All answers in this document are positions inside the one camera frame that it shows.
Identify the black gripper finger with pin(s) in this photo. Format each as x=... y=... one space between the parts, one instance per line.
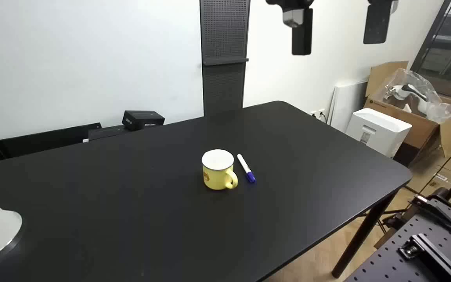
x=378 y=23
x=303 y=36

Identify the white marker with blue cap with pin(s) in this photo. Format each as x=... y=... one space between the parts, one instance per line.
x=246 y=167

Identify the white leaning board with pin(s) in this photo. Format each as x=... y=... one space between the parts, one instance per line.
x=347 y=102

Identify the clear plastic bag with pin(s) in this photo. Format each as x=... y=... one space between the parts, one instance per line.
x=419 y=94

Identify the white square box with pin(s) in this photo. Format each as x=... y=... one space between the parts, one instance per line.
x=379 y=130

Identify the open cardboard box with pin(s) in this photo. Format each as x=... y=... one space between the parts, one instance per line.
x=426 y=130

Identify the yellow enamel mug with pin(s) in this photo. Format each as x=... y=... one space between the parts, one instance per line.
x=218 y=174

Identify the small black box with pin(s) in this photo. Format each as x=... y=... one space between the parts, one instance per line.
x=141 y=119

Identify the black table leg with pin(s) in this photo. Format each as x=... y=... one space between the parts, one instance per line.
x=364 y=235

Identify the black low slab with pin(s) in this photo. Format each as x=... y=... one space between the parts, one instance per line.
x=105 y=131

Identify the black perforated base board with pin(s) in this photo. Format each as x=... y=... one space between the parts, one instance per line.
x=387 y=266

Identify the black flat case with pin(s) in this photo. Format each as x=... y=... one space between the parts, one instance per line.
x=32 y=141

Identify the dark grey wall pillar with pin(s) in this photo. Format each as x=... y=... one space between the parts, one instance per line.
x=224 y=51

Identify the white wall socket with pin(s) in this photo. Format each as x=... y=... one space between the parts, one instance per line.
x=320 y=114

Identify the black hooked clamp bracket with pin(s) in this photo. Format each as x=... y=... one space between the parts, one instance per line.
x=437 y=211

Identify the black long rail bracket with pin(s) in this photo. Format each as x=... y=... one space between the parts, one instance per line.
x=434 y=258

